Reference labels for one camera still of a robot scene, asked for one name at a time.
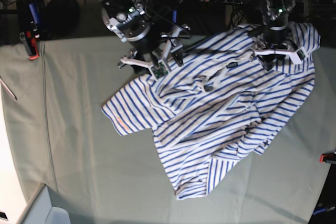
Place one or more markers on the white plastic bin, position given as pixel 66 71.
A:
pixel 39 209

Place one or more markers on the red black clamp right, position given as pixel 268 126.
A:
pixel 328 158

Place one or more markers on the dark round floor object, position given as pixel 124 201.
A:
pixel 62 17

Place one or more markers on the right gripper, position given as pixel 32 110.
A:
pixel 157 62

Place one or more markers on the blue white striped t-shirt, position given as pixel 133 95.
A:
pixel 217 108

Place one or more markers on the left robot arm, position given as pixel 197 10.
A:
pixel 272 39

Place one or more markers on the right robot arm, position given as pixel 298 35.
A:
pixel 150 27

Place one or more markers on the red black clamp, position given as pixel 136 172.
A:
pixel 328 158
pixel 29 24

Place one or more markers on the green table cloth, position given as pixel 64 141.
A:
pixel 59 137

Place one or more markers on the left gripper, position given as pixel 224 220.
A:
pixel 267 53

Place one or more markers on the red black clamp left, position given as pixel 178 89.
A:
pixel 29 24

